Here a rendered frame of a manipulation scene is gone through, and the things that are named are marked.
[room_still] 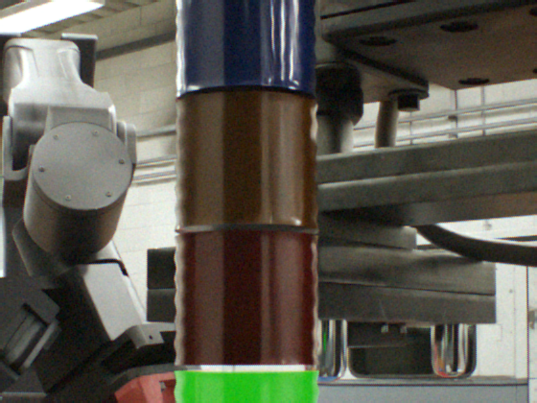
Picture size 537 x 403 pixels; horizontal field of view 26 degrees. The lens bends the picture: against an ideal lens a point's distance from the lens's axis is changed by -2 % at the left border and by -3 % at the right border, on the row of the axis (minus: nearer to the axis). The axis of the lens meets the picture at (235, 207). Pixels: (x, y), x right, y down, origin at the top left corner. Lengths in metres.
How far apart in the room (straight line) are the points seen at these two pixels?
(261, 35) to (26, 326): 0.37
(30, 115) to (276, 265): 0.47
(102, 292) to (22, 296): 0.05
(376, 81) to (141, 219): 9.57
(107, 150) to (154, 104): 9.54
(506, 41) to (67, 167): 0.25
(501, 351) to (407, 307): 5.09
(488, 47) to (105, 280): 0.27
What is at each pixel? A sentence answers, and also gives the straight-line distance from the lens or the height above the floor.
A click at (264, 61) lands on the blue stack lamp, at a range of 0.30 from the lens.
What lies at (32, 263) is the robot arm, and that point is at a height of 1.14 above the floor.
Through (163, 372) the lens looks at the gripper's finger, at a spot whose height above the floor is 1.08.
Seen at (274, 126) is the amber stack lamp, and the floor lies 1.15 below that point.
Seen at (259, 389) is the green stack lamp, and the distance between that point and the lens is 0.29.
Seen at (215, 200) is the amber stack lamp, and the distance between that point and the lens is 0.29.
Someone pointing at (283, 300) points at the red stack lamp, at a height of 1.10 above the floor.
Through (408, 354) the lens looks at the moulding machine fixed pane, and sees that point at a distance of 5.96.
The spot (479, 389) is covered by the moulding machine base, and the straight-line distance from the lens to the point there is 5.70.
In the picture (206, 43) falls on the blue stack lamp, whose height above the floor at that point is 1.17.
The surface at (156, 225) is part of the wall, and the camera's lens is 10.00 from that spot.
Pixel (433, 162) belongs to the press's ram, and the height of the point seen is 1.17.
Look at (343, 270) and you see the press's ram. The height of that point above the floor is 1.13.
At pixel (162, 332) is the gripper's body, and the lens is 0.67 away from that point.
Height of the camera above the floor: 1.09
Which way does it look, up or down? 7 degrees up
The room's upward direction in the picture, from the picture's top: straight up
